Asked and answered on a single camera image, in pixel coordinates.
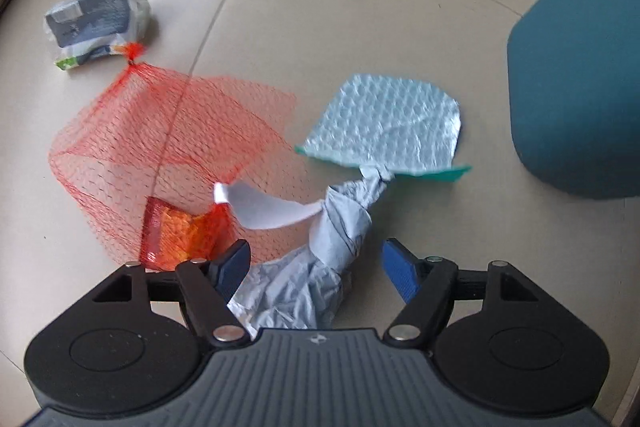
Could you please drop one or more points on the grey plastic bag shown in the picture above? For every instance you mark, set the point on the grey plastic bag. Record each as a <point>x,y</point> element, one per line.
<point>320,267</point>

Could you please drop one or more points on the clear snack bag dark label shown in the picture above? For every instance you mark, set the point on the clear snack bag dark label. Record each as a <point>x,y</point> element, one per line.
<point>95,17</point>

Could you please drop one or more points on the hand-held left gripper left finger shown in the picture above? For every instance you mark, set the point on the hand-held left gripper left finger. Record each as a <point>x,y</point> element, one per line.
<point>232,264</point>

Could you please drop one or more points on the red mesh net bag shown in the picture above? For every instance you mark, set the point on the red mesh net bag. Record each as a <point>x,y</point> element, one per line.
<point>150,132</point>

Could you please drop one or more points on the silver bubble wrap mailer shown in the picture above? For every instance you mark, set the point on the silver bubble wrap mailer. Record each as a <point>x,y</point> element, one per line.
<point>385,127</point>

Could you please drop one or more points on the orange snack wrapper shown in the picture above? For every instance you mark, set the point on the orange snack wrapper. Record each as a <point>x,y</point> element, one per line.
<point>175,232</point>

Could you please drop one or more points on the white paper tag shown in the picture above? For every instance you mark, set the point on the white paper tag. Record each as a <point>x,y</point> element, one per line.
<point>265,209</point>

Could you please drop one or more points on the teal trash bin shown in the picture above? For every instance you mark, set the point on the teal trash bin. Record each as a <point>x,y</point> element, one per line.
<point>580,82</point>

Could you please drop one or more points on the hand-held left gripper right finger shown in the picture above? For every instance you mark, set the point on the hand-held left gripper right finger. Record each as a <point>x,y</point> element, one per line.
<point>400,272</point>

